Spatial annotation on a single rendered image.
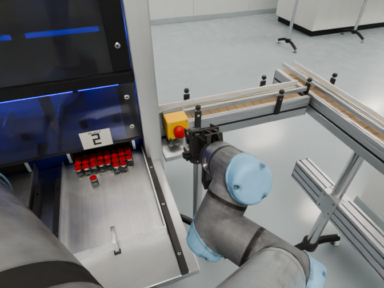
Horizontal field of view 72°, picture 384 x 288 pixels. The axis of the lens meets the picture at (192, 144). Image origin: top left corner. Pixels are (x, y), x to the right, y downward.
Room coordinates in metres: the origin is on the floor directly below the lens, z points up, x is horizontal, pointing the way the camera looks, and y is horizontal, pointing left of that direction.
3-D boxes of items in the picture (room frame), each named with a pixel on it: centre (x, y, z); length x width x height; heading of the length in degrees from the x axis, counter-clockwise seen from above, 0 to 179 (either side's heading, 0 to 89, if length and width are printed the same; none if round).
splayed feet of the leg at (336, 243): (0.78, -0.67, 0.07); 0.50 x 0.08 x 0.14; 109
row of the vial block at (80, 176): (0.60, 0.28, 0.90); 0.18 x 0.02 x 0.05; 109
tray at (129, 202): (0.50, 0.24, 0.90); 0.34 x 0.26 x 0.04; 19
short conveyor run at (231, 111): (0.94, -0.17, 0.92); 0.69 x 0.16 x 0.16; 109
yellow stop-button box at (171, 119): (0.71, 0.06, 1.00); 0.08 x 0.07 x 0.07; 19
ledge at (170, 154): (0.76, 0.05, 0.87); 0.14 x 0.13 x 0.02; 19
